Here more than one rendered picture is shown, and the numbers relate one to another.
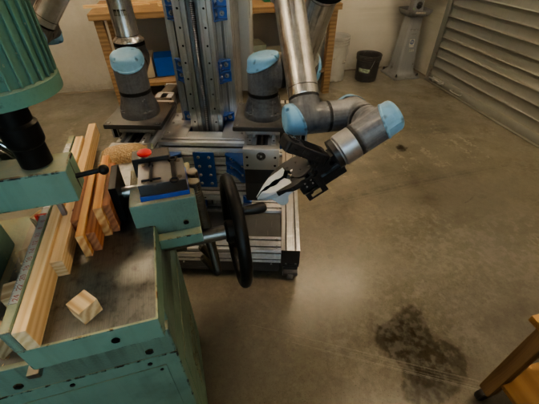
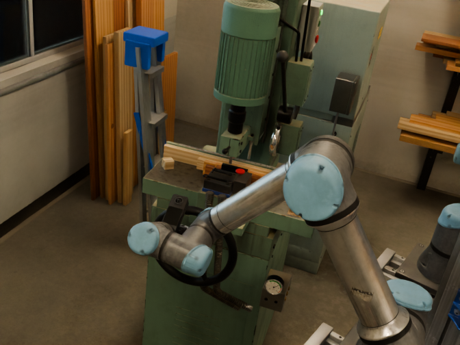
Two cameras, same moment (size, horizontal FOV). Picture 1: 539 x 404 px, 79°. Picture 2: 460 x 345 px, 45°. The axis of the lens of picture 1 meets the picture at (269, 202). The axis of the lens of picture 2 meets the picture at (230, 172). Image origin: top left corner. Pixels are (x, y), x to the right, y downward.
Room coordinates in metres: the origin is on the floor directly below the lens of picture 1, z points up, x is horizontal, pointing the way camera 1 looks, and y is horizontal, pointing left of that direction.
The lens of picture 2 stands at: (1.36, -1.10, 1.83)
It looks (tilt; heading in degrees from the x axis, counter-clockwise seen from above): 28 degrees down; 120
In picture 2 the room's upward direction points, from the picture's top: 8 degrees clockwise
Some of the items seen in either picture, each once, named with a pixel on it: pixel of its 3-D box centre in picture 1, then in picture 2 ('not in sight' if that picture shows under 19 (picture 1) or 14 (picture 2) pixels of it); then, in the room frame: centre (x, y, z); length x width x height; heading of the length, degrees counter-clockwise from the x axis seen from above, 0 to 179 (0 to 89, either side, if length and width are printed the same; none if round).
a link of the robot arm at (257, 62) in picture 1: (265, 71); (401, 311); (1.24, 0.02, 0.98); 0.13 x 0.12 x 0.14; 102
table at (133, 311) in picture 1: (131, 219); (229, 199); (0.57, 0.32, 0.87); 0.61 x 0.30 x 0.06; 16
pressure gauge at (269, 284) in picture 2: not in sight; (274, 286); (0.80, 0.28, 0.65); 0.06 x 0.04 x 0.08; 16
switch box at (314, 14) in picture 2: not in sight; (309, 26); (0.54, 0.76, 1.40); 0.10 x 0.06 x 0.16; 106
